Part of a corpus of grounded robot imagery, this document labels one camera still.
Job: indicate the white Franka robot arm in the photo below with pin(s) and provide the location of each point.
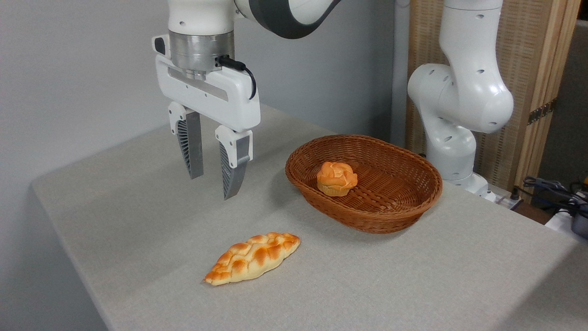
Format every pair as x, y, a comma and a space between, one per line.
464, 92

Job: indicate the round orange bread roll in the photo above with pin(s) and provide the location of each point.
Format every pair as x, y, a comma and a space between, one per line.
336, 178

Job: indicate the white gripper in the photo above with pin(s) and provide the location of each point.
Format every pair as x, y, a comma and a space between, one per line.
206, 99

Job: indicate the metal screen hinge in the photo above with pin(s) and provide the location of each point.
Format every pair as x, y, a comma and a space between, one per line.
542, 111

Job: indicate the long braided bread loaf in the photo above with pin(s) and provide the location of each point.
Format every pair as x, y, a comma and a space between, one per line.
252, 257

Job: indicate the wooden rattan folding screen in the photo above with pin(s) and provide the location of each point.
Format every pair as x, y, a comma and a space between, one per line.
523, 46

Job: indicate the brown oval wicker basket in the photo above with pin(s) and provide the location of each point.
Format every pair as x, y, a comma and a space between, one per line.
390, 197

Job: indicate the grey tablecloth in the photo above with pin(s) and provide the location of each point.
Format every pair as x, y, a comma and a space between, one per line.
321, 276

